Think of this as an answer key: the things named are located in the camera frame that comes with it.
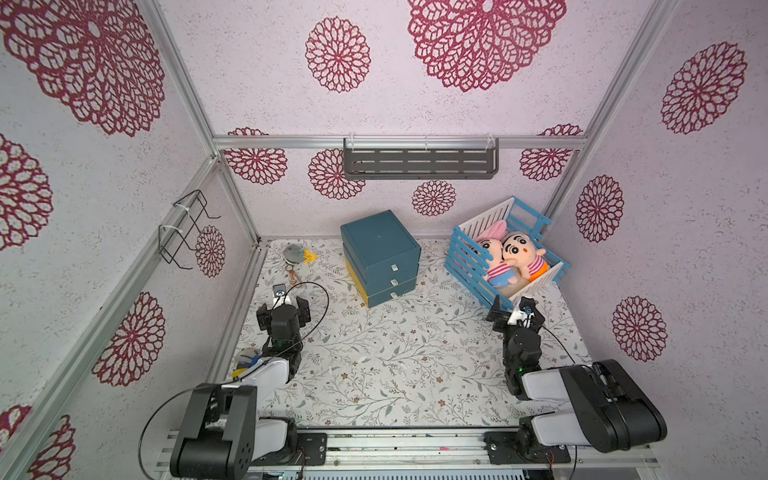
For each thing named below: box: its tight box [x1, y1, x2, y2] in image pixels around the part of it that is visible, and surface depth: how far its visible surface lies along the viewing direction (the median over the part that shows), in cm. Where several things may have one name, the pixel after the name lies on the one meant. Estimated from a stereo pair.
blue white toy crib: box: [444, 196, 569, 308], surface depth 101 cm
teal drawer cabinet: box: [340, 210, 422, 308], surface depth 94 cm
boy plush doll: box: [502, 232, 549, 282], surface depth 100 cm
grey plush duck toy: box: [283, 244, 319, 264], surface depth 112 cm
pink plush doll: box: [474, 220, 516, 288], surface depth 99 cm
